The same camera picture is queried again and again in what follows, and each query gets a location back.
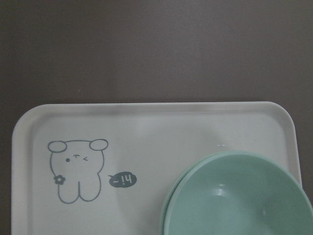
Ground green bowl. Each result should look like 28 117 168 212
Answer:
158 153 218 235
163 152 313 235

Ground beige cartoon serving tray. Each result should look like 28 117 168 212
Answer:
11 101 301 235

